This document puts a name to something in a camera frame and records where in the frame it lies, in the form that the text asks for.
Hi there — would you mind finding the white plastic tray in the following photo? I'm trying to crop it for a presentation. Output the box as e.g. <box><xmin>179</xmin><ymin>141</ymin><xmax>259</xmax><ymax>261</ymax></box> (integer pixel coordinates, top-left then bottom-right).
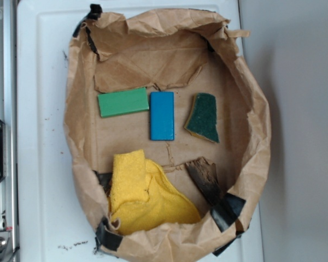
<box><xmin>17</xmin><ymin>1</ymin><xmax>264</xmax><ymax>261</ymax></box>

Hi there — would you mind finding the green wooden block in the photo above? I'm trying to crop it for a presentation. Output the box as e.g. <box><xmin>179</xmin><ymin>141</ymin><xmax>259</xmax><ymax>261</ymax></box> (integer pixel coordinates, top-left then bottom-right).
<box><xmin>98</xmin><ymin>87</ymin><xmax>149</xmax><ymax>118</ymax></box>

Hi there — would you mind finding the green and yellow sponge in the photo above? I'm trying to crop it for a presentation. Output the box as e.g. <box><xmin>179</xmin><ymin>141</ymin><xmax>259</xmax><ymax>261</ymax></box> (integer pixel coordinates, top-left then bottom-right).
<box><xmin>184</xmin><ymin>93</ymin><xmax>220</xmax><ymax>143</ymax></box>

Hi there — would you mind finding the brown paper bag liner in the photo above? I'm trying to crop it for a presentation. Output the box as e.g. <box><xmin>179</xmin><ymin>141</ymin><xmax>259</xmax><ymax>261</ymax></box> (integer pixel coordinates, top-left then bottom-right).
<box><xmin>64</xmin><ymin>5</ymin><xmax>271</xmax><ymax>261</ymax></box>

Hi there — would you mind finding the dark wood bark piece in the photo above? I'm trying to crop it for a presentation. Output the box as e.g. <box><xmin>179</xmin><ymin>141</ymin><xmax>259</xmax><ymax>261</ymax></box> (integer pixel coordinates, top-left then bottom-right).
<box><xmin>185</xmin><ymin>157</ymin><xmax>222</xmax><ymax>206</ymax></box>

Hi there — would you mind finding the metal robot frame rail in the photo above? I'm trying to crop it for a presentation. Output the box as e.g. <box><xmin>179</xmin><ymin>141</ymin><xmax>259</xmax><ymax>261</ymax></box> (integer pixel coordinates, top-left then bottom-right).
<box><xmin>0</xmin><ymin>1</ymin><xmax>20</xmax><ymax>261</ymax></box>

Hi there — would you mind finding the blue wooden block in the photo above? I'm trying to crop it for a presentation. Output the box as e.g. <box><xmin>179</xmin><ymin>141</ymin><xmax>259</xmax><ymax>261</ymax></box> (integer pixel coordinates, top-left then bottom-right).
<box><xmin>150</xmin><ymin>92</ymin><xmax>175</xmax><ymax>141</ymax></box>

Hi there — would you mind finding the yellow towel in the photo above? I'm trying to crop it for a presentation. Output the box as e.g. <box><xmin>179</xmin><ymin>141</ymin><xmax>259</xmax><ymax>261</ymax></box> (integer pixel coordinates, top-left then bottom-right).
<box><xmin>109</xmin><ymin>150</ymin><xmax>201</xmax><ymax>235</ymax></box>

